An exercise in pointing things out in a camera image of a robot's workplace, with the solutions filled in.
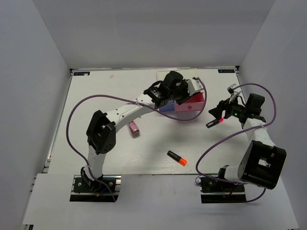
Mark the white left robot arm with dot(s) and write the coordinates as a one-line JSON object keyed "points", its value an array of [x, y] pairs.
{"points": [[101, 132]]}

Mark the white mini drawer cabinet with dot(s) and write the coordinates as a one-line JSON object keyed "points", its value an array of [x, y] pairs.
{"points": [[186, 73]]}

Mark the orange highlighter marker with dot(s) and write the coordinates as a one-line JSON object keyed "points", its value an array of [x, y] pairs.
{"points": [[177, 158]]}

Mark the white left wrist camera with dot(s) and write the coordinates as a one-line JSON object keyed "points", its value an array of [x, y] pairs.
{"points": [[194, 85]]}

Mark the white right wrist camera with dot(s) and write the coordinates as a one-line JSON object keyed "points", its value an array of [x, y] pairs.
{"points": [[234, 91]]}

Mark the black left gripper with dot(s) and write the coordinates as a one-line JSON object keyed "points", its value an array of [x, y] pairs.
{"points": [[184, 85]]}

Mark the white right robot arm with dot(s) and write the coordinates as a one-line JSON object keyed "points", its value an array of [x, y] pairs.
{"points": [[263, 161]]}

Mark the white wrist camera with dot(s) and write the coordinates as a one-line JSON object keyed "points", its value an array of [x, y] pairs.
{"points": [[194, 85], [234, 91]]}

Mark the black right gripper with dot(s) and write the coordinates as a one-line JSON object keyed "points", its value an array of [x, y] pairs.
{"points": [[223, 105]]}

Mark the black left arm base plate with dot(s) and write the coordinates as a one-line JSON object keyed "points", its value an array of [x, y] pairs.
{"points": [[80, 191]]}

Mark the pink small drawer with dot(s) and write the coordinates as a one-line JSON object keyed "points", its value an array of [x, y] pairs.
{"points": [[195, 103]]}

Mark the pink tube of erasers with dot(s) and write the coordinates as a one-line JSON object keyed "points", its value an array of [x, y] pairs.
{"points": [[134, 129]]}

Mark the blue wide bottom drawer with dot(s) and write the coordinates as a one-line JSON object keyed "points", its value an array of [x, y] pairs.
{"points": [[164, 109]]}

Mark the pink highlighter marker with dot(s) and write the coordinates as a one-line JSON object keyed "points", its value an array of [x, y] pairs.
{"points": [[214, 122]]}

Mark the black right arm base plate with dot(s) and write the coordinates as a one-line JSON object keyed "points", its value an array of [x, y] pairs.
{"points": [[217, 192]]}

